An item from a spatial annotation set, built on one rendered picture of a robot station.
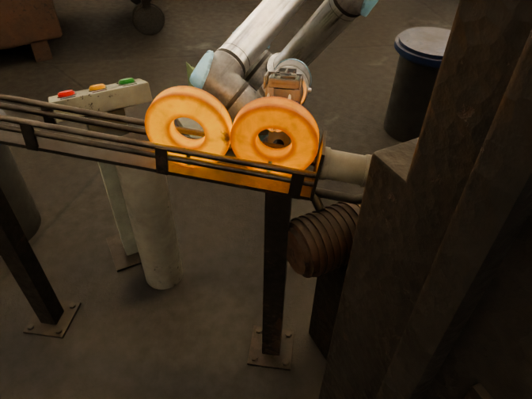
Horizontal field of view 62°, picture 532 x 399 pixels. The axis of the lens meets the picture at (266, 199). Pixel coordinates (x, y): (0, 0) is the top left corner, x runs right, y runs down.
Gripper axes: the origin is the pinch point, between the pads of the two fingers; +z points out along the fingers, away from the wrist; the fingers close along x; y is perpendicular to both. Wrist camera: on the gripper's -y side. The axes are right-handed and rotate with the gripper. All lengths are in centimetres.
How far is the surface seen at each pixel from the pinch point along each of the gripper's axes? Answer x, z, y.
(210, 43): -64, -211, -16
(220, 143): -9.4, 0.6, -3.3
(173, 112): -17.1, 2.2, 2.1
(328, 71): 10, -188, -23
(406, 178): 17.0, 29.4, 5.5
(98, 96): -47, -29, -5
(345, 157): 12.7, -0.9, -4.0
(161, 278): -35, -33, -61
